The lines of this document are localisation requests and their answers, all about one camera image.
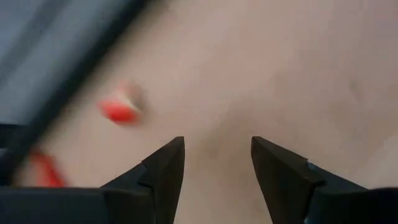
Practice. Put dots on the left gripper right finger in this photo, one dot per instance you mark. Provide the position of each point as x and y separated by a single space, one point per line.
289 186

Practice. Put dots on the red toy chili pepper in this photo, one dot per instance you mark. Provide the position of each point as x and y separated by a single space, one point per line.
48 171

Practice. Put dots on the black aluminium table frame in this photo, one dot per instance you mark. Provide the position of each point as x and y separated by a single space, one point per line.
77 82

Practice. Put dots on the red-capped toy mushroom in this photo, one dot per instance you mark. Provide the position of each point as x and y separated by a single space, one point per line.
119 112

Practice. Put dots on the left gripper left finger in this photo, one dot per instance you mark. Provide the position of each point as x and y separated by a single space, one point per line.
155 186

